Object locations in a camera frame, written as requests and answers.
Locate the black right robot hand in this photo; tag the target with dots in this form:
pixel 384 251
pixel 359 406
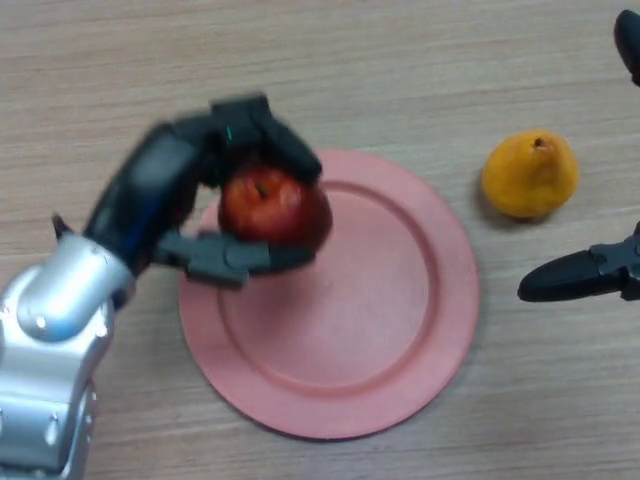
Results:
pixel 570 280

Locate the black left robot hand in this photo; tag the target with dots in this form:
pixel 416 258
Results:
pixel 150 190

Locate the red apple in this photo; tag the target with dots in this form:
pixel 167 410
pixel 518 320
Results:
pixel 275 207

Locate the pink round plate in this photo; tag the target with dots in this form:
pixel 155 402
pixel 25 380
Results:
pixel 350 330

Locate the yellow pear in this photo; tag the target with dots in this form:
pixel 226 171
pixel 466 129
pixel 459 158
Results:
pixel 530 175

